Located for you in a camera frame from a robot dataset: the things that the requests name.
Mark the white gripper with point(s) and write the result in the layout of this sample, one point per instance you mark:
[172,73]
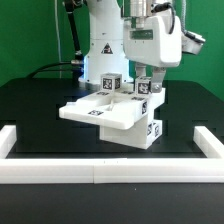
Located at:
[153,45]

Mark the white chair back frame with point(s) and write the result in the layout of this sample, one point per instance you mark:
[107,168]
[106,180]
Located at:
[119,110]

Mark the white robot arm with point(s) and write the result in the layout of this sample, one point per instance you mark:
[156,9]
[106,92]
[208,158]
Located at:
[107,17]

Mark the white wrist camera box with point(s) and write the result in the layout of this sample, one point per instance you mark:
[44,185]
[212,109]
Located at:
[192,43]

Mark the white U-shaped fence frame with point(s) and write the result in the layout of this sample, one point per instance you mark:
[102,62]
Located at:
[209,169]

